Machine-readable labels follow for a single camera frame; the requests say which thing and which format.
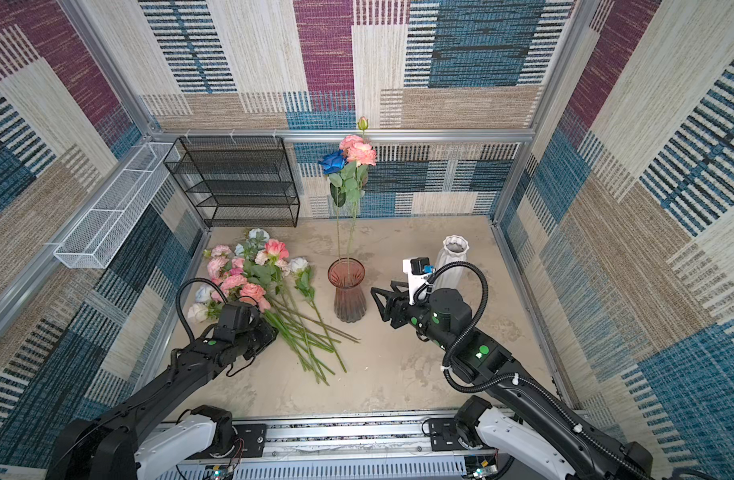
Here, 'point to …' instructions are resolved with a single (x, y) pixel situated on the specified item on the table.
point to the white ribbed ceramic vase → (455, 248)
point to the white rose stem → (305, 284)
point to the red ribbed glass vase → (347, 275)
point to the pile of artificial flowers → (259, 273)
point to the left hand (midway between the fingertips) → (278, 326)
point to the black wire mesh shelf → (237, 181)
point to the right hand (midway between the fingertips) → (381, 293)
